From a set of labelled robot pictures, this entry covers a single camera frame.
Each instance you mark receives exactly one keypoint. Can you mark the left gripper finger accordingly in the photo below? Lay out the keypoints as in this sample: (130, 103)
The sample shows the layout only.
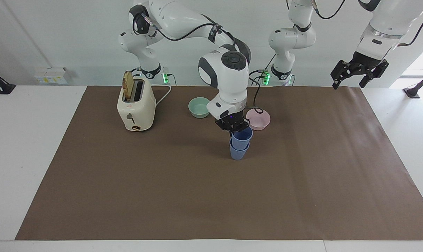
(341, 71)
(376, 71)

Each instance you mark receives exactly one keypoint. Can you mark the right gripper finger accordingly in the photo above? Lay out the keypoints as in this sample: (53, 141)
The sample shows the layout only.
(243, 125)
(224, 125)

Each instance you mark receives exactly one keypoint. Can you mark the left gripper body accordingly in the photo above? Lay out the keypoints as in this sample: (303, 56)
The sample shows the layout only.
(367, 59)

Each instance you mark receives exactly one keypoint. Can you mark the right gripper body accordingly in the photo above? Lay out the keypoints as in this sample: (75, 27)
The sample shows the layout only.
(236, 116)

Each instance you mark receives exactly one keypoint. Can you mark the blue plastic cup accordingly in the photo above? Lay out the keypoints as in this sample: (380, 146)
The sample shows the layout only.
(238, 154)
(242, 138)

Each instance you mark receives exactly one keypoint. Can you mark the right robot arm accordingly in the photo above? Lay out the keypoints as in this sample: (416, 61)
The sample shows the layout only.
(229, 78)

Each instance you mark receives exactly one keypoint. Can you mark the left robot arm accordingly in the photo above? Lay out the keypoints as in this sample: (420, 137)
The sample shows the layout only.
(288, 38)

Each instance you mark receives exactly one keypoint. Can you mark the pink bowl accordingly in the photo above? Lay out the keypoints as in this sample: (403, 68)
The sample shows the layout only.
(259, 120)

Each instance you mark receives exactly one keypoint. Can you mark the green bowl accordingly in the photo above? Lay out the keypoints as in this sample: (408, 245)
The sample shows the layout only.
(198, 106)

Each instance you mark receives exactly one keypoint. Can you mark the black stand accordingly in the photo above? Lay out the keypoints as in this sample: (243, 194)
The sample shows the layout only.
(1, 85)
(416, 89)

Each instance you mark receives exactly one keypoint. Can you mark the cream toaster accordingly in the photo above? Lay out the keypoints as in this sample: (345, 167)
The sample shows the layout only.
(136, 112)

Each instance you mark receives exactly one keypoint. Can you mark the toast slice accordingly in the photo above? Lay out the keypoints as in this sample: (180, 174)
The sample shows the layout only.
(127, 85)

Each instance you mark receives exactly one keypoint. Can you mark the white wall socket box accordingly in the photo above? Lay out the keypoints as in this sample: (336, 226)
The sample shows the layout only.
(50, 76)

